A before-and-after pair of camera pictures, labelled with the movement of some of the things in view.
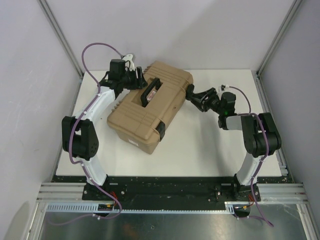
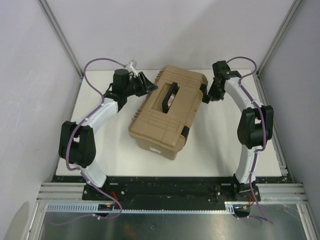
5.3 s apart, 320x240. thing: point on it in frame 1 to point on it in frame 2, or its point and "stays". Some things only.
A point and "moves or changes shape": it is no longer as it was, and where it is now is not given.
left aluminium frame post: x=55 y=25 stays
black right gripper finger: x=198 y=102 to x=207 y=98
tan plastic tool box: x=139 y=118 moves or changes shape
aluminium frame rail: x=273 y=193 stays
